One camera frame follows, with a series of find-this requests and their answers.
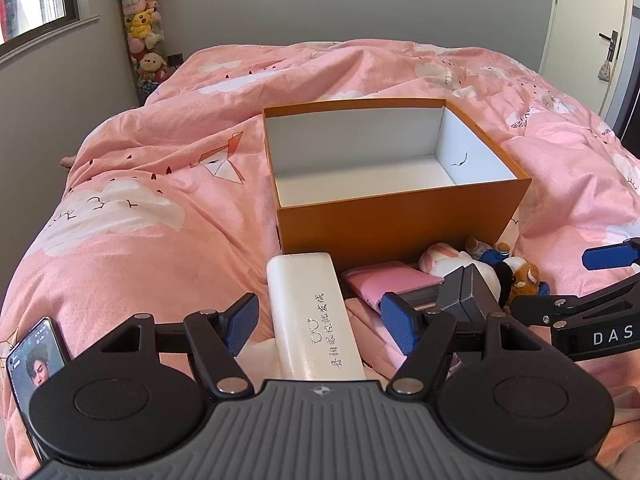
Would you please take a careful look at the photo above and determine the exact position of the small doll plush blue outfit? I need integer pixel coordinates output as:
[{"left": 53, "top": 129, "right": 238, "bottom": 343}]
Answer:
[{"left": 465, "top": 236, "right": 513, "bottom": 267}]

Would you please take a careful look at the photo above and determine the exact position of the clear tube of plush toys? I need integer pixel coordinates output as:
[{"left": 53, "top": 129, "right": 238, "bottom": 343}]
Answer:
[{"left": 114, "top": 0, "right": 168, "bottom": 102}]

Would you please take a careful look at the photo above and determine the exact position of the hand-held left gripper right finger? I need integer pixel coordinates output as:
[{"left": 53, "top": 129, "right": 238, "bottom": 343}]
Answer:
[{"left": 380, "top": 291, "right": 543, "bottom": 401}]

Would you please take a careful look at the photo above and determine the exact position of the brown hamster plush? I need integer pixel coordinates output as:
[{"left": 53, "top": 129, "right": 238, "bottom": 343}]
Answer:
[{"left": 502, "top": 256, "right": 543, "bottom": 311}]

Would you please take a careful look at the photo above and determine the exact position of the grey box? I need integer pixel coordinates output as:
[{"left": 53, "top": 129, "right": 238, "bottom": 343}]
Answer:
[{"left": 435, "top": 262, "right": 503, "bottom": 322}]

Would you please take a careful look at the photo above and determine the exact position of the white plush with black ear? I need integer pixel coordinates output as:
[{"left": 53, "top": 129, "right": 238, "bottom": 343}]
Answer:
[{"left": 419, "top": 242, "right": 516, "bottom": 306}]

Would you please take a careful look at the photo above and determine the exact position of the pink fabric pouch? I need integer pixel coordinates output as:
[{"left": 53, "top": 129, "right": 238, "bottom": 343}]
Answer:
[{"left": 341, "top": 261, "right": 447, "bottom": 368}]

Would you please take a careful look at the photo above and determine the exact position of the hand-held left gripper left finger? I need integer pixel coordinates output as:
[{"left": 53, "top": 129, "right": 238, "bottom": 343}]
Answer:
[{"left": 97, "top": 292, "right": 261, "bottom": 401}]

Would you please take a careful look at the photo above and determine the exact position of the white glasses case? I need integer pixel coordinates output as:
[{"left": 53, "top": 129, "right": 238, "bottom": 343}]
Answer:
[{"left": 266, "top": 252, "right": 368, "bottom": 382}]

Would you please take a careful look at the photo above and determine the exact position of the black door handle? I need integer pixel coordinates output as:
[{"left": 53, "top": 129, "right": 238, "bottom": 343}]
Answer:
[{"left": 598, "top": 30, "right": 621, "bottom": 63}]

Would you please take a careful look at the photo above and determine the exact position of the orange cardboard box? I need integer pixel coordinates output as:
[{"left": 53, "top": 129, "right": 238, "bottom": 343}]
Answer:
[{"left": 262, "top": 97, "right": 533, "bottom": 257}]

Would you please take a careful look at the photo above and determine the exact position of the smartphone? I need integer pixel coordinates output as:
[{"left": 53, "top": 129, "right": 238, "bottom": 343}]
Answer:
[{"left": 6, "top": 316, "right": 71, "bottom": 466}]

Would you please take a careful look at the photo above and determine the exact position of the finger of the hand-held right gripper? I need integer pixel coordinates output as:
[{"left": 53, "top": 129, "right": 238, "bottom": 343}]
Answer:
[
  {"left": 509, "top": 275, "right": 640, "bottom": 331},
  {"left": 581, "top": 237, "right": 640, "bottom": 272}
]

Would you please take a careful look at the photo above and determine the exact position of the white door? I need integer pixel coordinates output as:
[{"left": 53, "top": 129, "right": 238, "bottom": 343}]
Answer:
[{"left": 540, "top": 0, "right": 640, "bottom": 136}]

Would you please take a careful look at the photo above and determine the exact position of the pink printed blanket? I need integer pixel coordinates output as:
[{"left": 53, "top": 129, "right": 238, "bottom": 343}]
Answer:
[{"left": 0, "top": 37, "right": 640, "bottom": 480}]

